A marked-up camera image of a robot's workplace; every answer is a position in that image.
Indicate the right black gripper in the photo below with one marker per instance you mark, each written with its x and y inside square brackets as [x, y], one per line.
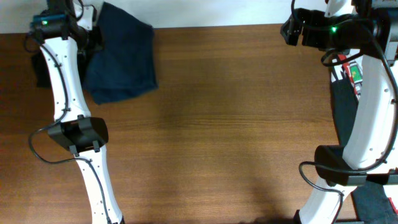
[313, 20]

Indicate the navy blue shorts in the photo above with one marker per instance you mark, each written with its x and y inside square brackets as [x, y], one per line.
[124, 68]

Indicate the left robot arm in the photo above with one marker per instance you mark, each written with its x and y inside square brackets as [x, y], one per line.
[65, 33]

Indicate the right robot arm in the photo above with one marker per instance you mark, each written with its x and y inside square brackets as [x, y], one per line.
[370, 28]

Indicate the folded black garment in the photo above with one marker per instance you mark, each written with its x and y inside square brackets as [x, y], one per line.
[40, 70]

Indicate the white and red shirt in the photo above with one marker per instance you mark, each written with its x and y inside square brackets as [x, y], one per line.
[353, 71]

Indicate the dark grey garment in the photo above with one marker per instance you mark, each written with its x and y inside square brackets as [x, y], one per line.
[370, 201]

